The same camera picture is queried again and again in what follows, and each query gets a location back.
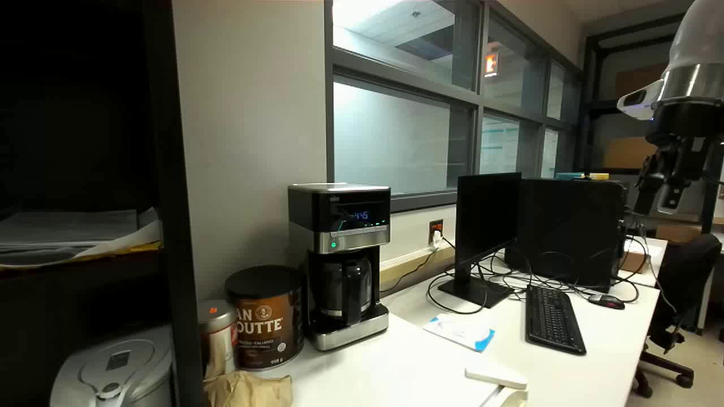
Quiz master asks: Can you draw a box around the large black monitor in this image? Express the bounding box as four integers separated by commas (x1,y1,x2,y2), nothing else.
504,176,628,295

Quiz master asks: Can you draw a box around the black and silver coffeemaker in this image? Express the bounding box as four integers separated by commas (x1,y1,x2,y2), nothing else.
285,182,394,355

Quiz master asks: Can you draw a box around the black monitor with stand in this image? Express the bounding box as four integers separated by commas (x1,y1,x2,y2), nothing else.
437,171,525,311

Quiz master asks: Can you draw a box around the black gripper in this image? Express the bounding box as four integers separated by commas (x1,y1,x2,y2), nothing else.
631,134,711,219

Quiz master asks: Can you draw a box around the black power cable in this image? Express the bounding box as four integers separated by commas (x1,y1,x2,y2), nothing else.
380,234,490,316

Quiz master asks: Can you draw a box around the white flat card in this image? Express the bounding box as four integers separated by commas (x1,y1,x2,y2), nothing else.
463,365,533,393

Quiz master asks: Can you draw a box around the dark window frame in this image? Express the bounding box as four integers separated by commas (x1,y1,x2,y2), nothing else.
322,0,586,216

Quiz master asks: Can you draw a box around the white round kitchen appliance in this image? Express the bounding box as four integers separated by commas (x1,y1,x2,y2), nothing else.
48,323,179,407

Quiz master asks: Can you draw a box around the black shelf unit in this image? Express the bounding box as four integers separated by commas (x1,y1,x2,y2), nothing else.
0,0,209,407

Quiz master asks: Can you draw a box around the glass carafe with black handle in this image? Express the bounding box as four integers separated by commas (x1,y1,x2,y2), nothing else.
314,255,377,329

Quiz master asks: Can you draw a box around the wall power outlet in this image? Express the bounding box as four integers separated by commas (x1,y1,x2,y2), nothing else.
425,217,449,249

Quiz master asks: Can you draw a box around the tan wall trim strip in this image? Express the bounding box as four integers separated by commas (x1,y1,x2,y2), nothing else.
378,245,458,295

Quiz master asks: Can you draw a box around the black office chair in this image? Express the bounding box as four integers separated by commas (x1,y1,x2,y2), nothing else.
631,232,724,400

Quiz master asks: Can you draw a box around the white and blue paper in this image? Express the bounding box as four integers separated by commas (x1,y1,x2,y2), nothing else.
421,311,499,355

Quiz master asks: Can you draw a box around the black keyboard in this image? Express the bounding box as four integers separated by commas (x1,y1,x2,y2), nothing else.
524,282,591,357

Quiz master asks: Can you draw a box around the stack of papers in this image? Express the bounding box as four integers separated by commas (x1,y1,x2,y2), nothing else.
0,206,166,272

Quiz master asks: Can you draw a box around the black computer mouse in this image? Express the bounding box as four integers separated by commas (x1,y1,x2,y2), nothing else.
593,293,628,312

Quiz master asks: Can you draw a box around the brown paper bag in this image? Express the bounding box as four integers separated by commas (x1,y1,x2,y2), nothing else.
202,366,294,407

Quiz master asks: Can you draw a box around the brown coffee can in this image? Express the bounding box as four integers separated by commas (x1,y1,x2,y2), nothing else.
224,263,308,371

